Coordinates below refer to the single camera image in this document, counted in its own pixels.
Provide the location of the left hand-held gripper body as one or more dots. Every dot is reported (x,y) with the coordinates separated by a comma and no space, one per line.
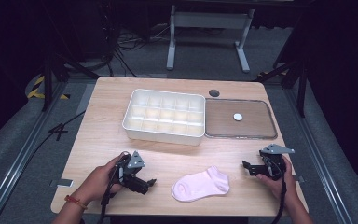
(134,182)

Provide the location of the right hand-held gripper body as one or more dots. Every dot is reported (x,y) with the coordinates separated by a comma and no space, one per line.
(272,165)

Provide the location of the pink sock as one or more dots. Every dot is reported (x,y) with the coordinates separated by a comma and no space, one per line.
(200,184)

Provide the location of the white divided storage box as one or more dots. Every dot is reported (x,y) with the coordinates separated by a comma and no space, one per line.
(164,116)

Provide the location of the person's right hand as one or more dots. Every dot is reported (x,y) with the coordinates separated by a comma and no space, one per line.
(284,186)

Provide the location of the person's left hand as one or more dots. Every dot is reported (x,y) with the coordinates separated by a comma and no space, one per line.
(98,183)

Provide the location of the grey tape piece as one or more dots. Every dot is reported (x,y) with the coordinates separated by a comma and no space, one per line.
(61,183)
(298,179)

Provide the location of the transparent flat lid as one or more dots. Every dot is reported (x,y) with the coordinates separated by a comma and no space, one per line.
(248,124)

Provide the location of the white round lid knob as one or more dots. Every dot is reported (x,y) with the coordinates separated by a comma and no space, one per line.
(237,117)

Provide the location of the dark round table grommet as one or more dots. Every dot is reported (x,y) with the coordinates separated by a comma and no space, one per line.
(214,93)

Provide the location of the black tripod stand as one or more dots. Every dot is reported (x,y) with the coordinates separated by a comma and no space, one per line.
(56,71)
(295,74)

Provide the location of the yellow black striped tape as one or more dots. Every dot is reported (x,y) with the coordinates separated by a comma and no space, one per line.
(38,90)

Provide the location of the aluminium floor rail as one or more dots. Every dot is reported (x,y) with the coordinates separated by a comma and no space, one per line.
(21,152)
(317,152)

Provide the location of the grey metal table frame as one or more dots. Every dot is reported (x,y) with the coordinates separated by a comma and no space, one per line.
(209,21)

